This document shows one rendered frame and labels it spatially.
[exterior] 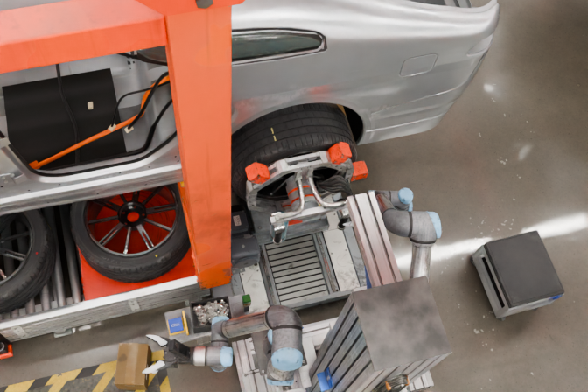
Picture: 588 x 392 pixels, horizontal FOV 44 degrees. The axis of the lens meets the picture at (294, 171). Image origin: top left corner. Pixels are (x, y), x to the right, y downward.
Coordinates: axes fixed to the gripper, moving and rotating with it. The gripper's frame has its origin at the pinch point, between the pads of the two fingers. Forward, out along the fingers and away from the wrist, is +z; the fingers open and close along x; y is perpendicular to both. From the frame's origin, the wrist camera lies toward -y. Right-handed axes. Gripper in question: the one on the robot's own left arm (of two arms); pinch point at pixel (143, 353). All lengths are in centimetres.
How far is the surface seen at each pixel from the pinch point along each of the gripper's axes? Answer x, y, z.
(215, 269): 55, 35, -25
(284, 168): 91, -1, -56
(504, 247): 94, 78, -189
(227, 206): 46, -38, -31
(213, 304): 48, 61, -25
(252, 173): 88, 1, -41
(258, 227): 108, 87, -47
